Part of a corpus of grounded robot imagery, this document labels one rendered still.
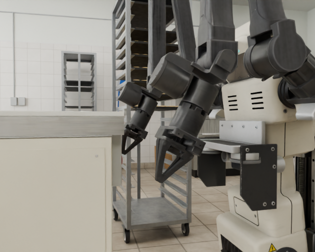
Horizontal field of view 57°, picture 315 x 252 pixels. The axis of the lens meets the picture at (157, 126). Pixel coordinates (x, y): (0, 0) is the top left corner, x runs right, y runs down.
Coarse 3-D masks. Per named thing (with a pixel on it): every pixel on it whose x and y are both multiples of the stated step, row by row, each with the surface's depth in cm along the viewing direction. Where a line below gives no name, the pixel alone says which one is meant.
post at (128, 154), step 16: (128, 0) 195; (128, 16) 195; (128, 32) 195; (128, 48) 196; (128, 64) 196; (128, 80) 196; (128, 112) 197; (128, 144) 197; (128, 160) 198; (128, 176) 198; (128, 192) 198; (128, 208) 198; (128, 224) 199
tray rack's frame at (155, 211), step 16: (112, 16) 252; (112, 32) 253; (112, 48) 253; (112, 64) 253; (112, 80) 254; (112, 96) 254; (160, 112) 270; (112, 192) 257; (160, 192) 272; (112, 208) 254; (144, 208) 236; (160, 208) 236; (176, 208) 236; (144, 224) 202; (160, 224) 206
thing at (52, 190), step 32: (0, 160) 66; (32, 160) 68; (64, 160) 70; (96, 160) 72; (0, 192) 66; (32, 192) 68; (64, 192) 70; (96, 192) 72; (0, 224) 66; (32, 224) 68; (64, 224) 70; (96, 224) 72
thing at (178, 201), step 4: (160, 188) 270; (164, 188) 260; (164, 192) 255; (168, 192) 250; (168, 196) 243; (172, 196) 241; (176, 196) 232; (176, 200) 231; (180, 200) 224; (180, 204) 220; (184, 204) 216; (184, 208) 211
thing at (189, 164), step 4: (188, 164) 211; (188, 168) 211; (188, 172) 211; (188, 176) 211; (188, 180) 211; (188, 184) 211; (188, 188) 212; (188, 192) 212; (188, 196) 212; (188, 200) 212; (188, 204) 212; (188, 208) 212; (188, 212) 212; (188, 216) 212; (188, 220) 212
